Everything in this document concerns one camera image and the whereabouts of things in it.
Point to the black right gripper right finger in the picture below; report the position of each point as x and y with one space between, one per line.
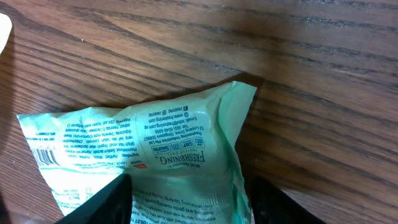
270 205

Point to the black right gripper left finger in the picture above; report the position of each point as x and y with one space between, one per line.
111 205

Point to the teal wafer packet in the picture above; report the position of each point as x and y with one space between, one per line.
180 155

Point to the brown snack bag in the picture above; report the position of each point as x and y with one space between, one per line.
5 30

